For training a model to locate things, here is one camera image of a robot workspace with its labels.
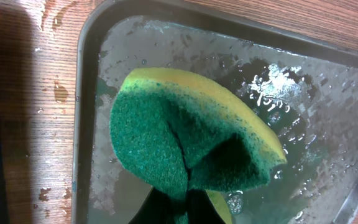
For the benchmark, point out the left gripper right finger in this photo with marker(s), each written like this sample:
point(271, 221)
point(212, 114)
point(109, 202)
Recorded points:
point(200, 209)

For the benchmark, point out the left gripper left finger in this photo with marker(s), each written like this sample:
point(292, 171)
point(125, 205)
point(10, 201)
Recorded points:
point(159, 208)

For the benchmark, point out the green yellow sponge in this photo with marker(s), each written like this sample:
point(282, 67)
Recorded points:
point(180, 131)

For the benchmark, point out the dark grey serving tray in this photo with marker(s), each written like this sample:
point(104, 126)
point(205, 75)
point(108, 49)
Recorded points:
point(305, 89)

